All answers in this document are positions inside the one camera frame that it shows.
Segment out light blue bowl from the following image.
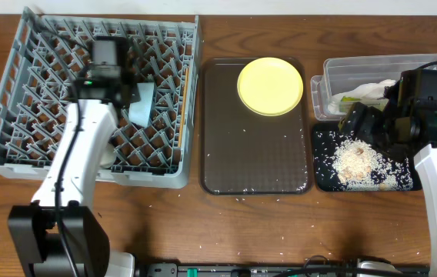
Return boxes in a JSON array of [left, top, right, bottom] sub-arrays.
[[128, 82, 156, 128]]

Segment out green orange snack wrapper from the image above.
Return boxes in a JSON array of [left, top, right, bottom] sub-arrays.
[[339, 96, 388, 112]]

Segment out white napkin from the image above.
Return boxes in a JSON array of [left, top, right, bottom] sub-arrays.
[[328, 79, 396, 115]]

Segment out rice and food scraps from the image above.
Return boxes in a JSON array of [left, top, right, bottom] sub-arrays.
[[314, 130, 414, 192]]

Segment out white cup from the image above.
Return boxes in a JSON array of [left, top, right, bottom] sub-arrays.
[[99, 143, 117, 169]]

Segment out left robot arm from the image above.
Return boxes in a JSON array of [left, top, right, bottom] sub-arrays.
[[8, 36, 137, 276]]

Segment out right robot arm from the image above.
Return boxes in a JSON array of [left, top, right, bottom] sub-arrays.
[[339, 65, 437, 276]]

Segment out clear plastic waste bin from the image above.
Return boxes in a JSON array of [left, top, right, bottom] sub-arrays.
[[311, 54, 437, 121]]

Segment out black waste tray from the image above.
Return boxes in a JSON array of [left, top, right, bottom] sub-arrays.
[[310, 121, 423, 193]]

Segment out grey plastic dish rack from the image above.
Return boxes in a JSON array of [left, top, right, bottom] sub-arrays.
[[0, 8, 202, 189]]

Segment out yellow plate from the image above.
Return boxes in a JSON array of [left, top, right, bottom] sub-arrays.
[[236, 57, 304, 117]]

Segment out dark brown serving tray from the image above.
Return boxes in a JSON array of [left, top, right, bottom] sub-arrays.
[[199, 58, 313, 195]]

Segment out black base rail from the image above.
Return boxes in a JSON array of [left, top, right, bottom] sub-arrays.
[[133, 255, 429, 277]]

